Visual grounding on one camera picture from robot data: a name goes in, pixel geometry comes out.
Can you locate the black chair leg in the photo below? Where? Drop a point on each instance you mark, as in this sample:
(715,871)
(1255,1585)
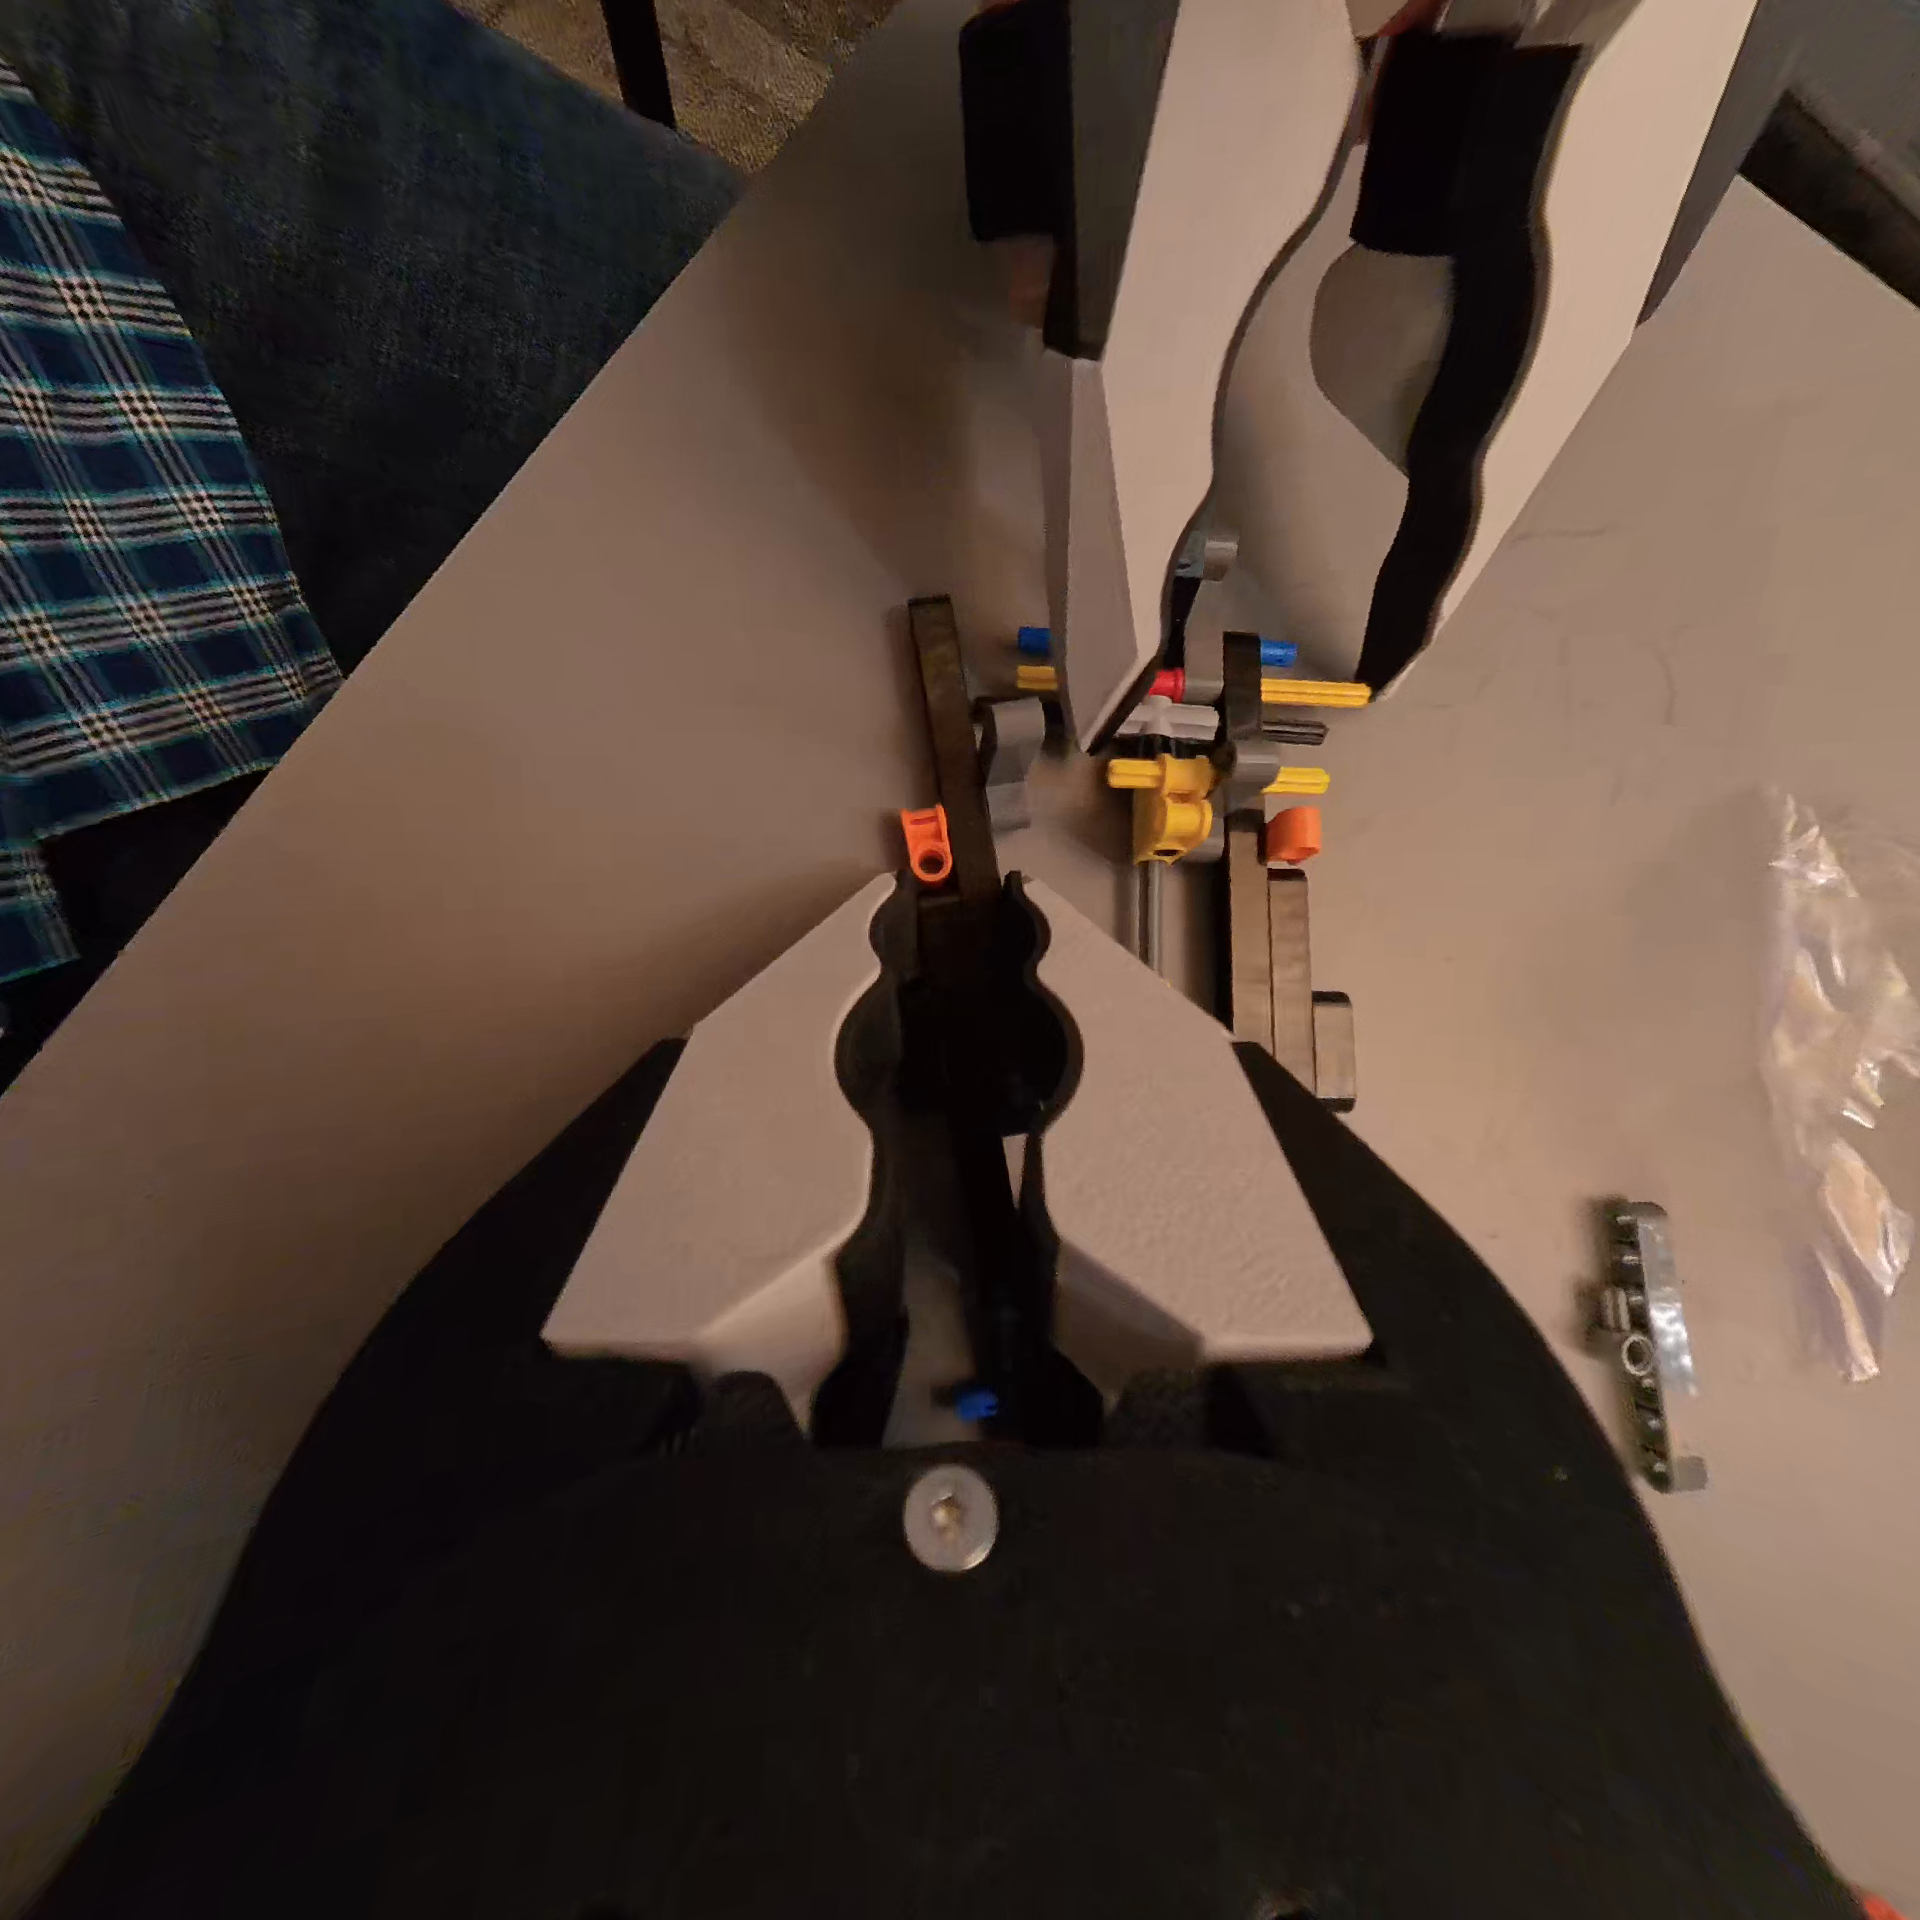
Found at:
(639,61)

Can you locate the blue plaid shirt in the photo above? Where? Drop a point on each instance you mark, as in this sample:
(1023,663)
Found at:
(119,571)

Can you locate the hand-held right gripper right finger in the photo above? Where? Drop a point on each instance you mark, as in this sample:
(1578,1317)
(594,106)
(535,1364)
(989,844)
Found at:
(1185,1186)

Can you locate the orange lego connector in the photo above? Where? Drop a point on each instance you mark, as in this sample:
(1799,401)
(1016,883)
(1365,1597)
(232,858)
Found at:
(927,850)

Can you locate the black lego technic model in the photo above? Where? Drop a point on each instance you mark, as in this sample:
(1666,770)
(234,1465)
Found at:
(949,722)

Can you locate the clear plastic bag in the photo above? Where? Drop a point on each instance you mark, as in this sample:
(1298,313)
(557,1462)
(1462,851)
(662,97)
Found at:
(1845,1051)

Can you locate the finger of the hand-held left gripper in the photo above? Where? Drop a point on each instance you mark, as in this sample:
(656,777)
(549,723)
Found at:
(1185,226)
(1621,149)

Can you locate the grey lego beam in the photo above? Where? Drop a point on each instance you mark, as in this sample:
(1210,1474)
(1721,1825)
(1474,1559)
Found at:
(1650,1350)

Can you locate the person's left hand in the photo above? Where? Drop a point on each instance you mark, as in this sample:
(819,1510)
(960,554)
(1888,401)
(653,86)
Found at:
(1027,284)

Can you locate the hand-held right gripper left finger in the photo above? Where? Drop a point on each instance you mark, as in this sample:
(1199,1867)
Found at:
(705,1186)

